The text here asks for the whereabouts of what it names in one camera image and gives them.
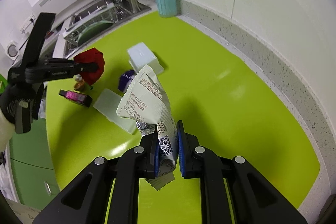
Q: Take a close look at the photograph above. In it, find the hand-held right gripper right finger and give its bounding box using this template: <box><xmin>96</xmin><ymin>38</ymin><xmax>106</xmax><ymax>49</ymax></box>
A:
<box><xmin>177</xmin><ymin>121</ymin><xmax>307</xmax><ymax>224</ymax></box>

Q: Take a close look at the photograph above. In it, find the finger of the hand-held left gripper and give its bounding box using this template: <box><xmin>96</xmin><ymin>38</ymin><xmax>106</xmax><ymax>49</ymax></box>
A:
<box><xmin>45</xmin><ymin>56</ymin><xmax>79</xmax><ymax>65</ymax></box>
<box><xmin>34</xmin><ymin>63</ymin><xmax>98</xmax><ymax>81</ymax></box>

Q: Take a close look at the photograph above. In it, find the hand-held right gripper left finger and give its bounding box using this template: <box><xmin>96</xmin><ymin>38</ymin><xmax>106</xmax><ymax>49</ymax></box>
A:
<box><xmin>33</xmin><ymin>132</ymin><xmax>159</xmax><ymax>224</ymax></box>

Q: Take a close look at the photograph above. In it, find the red wrapper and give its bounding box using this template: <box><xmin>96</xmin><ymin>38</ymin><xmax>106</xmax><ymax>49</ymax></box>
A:
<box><xmin>73</xmin><ymin>48</ymin><xmax>105</xmax><ymax>86</ymax></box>

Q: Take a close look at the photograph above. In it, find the white printed snack wrapper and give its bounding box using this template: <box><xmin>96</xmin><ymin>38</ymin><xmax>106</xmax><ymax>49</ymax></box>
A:
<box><xmin>116</xmin><ymin>64</ymin><xmax>177</xmax><ymax>191</ymax></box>

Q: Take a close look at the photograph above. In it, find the white plastic box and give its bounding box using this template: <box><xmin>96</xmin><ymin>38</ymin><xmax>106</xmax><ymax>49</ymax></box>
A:
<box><xmin>127</xmin><ymin>42</ymin><xmax>166</xmax><ymax>75</ymax></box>

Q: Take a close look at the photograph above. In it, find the person's left hand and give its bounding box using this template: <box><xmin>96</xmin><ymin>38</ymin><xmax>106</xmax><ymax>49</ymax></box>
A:
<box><xmin>0</xmin><ymin>84</ymin><xmax>35</xmax><ymax>124</ymax></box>

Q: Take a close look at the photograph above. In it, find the small brown cup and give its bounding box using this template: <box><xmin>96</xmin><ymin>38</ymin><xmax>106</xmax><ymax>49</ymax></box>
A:
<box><xmin>73</xmin><ymin>75</ymin><xmax>86</xmax><ymax>90</ymax></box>

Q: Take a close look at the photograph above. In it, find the pink and black packet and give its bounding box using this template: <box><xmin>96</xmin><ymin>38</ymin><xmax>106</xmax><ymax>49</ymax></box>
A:
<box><xmin>58</xmin><ymin>90</ymin><xmax>93</xmax><ymax>108</ymax></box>

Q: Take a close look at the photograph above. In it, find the green plate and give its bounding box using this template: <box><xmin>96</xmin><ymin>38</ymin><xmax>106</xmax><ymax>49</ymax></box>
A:
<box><xmin>78</xmin><ymin>21</ymin><xmax>113</xmax><ymax>47</ymax></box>

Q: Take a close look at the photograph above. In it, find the white plastic lid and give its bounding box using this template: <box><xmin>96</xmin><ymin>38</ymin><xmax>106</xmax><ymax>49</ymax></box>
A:
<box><xmin>93</xmin><ymin>89</ymin><xmax>138</xmax><ymax>134</ymax></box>

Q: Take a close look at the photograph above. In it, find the purple wrapper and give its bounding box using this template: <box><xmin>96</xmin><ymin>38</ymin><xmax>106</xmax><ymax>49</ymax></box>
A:
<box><xmin>118</xmin><ymin>70</ymin><xmax>137</xmax><ymax>93</ymax></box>

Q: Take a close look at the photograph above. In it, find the lime green counter mat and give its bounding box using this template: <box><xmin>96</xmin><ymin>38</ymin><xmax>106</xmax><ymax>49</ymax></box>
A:
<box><xmin>46</xmin><ymin>10</ymin><xmax>321</xmax><ymax>224</ymax></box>

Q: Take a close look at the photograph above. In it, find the white dish rack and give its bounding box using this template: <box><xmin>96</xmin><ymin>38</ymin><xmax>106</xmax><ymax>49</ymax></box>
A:
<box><xmin>62</xmin><ymin>2</ymin><xmax>132</xmax><ymax>47</ymax></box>

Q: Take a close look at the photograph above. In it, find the green cabinet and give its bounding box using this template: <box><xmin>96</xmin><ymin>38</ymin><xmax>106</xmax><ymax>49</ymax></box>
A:
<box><xmin>9</xmin><ymin>132</ymin><xmax>61</xmax><ymax>206</ymax></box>

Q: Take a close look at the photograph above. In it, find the steel sink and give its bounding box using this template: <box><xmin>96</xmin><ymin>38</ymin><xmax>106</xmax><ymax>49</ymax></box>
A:
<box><xmin>64</xmin><ymin>0</ymin><xmax>153</xmax><ymax>56</ymax></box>

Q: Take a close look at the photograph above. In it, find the white wall socket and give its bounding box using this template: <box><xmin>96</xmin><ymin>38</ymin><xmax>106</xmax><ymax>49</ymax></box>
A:
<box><xmin>20</xmin><ymin>13</ymin><xmax>36</xmax><ymax>34</ymax></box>

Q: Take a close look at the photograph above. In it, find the white round wall fixture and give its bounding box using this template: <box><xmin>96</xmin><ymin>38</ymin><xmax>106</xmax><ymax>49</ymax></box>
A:
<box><xmin>5</xmin><ymin>42</ymin><xmax>20</xmax><ymax>58</ymax></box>

